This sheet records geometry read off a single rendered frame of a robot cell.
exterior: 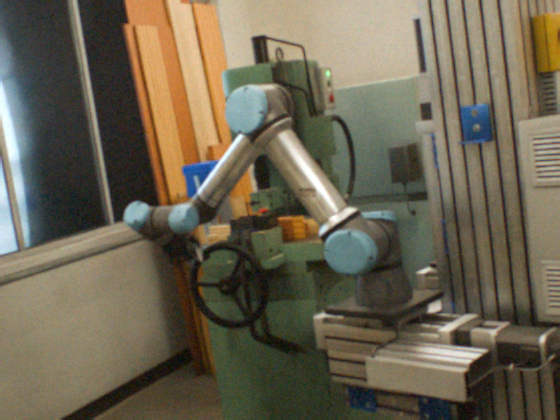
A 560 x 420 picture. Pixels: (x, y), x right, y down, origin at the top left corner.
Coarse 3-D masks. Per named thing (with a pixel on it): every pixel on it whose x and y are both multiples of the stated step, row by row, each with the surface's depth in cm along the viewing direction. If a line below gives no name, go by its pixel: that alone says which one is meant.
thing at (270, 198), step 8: (256, 192) 269; (264, 192) 266; (272, 192) 270; (280, 192) 276; (256, 200) 268; (264, 200) 267; (272, 200) 269; (280, 200) 275; (256, 208) 269; (272, 208) 269
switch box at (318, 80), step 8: (312, 72) 285; (320, 72) 283; (312, 80) 285; (320, 80) 284; (328, 80) 288; (312, 88) 286; (320, 88) 284; (320, 96) 285; (328, 96) 287; (320, 104) 286; (328, 104) 286
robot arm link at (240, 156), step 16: (288, 96) 192; (240, 144) 202; (224, 160) 206; (240, 160) 204; (208, 176) 211; (224, 176) 206; (240, 176) 207; (208, 192) 209; (224, 192) 209; (208, 208) 211
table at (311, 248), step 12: (288, 240) 260; (300, 240) 257; (312, 240) 253; (216, 252) 266; (228, 252) 263; (288, 252) 253; (300, 252) 251; (312, 252) 249; (204, 264) 269; (216, 264) 267; (228, 264) 253; (264, 264) 247; (276, 264) 247
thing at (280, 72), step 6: (282, 60) 278; (282, 66) 278; (276, 72) 280; (282, 72) 279; (276, 78) 280; (282, 78) 279; (288, 78) 279; (276, 84) 281; (282, 84) 279; (288, 90) 279; (294, 120) 281; (294, 126) 281; (288, 204) 287; (294, 204) 286; (300, 204) 285
